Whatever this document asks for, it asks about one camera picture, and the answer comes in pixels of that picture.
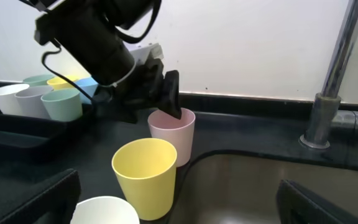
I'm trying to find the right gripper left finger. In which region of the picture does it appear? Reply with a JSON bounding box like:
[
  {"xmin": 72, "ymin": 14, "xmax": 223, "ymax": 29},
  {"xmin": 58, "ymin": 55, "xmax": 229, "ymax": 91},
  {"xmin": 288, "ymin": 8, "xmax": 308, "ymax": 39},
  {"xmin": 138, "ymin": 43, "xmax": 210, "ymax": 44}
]
[{"xmin": 0, "ymin": 169, "xmax": 82, "ymax": 224}]

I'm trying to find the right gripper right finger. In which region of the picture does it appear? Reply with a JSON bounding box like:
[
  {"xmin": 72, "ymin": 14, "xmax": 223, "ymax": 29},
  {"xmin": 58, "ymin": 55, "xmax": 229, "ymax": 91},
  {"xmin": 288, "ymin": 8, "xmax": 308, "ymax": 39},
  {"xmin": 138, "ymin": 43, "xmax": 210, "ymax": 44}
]
[{"xmin": 275, "ymin": 179, "xmax": 358, "ymax": 224}]

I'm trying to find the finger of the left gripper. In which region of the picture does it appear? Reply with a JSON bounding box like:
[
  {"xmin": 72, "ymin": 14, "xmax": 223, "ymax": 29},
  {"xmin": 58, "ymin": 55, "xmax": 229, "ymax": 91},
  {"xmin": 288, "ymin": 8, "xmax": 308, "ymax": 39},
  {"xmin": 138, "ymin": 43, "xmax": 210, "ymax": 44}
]
[{"xmin": 158, "ymin": 70, "xmax": 183, "ymax": 121}]

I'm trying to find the pink cup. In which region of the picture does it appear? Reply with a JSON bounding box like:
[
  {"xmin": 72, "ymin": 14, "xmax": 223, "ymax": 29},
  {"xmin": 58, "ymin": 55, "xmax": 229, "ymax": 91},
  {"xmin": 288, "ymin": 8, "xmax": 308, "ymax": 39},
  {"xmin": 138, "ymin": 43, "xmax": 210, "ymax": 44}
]
[{"xmin": 147, "ymin": 107, "xmax": 196, "ymax": 168}]

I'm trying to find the white cup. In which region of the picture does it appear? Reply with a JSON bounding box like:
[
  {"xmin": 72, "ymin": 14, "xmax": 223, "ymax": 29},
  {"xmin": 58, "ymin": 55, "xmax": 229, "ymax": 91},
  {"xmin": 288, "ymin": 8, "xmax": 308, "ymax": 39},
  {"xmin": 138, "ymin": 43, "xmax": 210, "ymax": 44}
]
[
  {"xmin": 70, "ymin": 195, "xmax": 140, "ymax": 224},
  {"xmin": 0, "ymin": 83, "xmax": 30, "ymax": 116}
]

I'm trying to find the yellow cup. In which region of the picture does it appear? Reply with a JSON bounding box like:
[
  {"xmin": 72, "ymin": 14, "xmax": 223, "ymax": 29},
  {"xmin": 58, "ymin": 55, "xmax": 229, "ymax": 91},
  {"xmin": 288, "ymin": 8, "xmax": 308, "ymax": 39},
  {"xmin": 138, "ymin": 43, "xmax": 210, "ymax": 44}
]
[
  {"xmin": 47, "ymin": 75, "xmax": 80, "ymax": 91},
  {"xmin": 111, "ymin": 138, "xmax": 178, "ymax": 222}
]

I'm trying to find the blue cup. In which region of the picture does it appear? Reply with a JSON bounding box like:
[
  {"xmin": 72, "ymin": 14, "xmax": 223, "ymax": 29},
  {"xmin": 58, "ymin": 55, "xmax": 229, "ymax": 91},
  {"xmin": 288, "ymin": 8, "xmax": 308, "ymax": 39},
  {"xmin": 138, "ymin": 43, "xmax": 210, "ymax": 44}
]
[{"xmin": 74, "ymin": 77, "xmax": 99, "ymax": 105}]

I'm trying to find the steel sink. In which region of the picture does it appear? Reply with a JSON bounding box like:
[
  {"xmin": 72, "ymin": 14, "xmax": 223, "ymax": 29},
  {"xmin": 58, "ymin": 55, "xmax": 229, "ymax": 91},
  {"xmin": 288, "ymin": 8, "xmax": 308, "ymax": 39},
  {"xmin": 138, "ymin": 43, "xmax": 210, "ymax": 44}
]
[{"xmin": 166, "ymin": 151, "xmax": 358, "ymax": 224}]

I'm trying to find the black tray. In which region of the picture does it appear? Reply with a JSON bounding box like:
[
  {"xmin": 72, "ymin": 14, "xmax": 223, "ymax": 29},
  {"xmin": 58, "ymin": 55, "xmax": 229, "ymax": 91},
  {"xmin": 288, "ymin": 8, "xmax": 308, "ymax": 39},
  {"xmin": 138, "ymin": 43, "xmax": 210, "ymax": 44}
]
[{"xmin": 0, "ymin": 102, "xmax": 96, "ymax": 163}]

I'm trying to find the green cup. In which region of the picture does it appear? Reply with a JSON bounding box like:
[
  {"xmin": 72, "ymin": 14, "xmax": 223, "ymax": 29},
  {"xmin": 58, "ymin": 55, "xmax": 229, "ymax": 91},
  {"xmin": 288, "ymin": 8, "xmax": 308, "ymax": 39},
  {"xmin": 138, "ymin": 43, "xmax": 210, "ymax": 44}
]
[
  {"xmin": 40, "ymin": 88, "xmax": 83, "ymax": 122},
  {"xmin": 22, "ymin": 73, "xmax": 55, "ymax": 88}
]

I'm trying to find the steel tap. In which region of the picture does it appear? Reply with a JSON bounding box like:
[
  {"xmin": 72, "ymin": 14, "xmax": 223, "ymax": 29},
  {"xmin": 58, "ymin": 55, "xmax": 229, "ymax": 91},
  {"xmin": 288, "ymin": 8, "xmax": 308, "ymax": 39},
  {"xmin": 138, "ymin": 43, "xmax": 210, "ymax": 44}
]
[{"xmin": 298, "ymin": 0, "xmax": 358, "ymax": 150}]

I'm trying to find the grey cup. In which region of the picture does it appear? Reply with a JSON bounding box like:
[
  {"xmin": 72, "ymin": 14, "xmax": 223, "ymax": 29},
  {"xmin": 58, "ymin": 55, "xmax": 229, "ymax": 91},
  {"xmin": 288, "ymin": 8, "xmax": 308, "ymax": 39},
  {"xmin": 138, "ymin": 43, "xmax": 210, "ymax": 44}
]
[{"xmin": 14, "ymin": 85, "xmax": 55, "ymax": 119}]

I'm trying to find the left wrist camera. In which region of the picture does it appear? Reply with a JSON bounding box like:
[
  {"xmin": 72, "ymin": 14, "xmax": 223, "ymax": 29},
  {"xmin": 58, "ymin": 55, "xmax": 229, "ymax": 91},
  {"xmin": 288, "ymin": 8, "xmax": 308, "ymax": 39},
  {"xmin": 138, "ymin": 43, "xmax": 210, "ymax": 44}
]
[{"xmin": 125, "ymin": 42, "xmax": 165, "ymax": 68}]

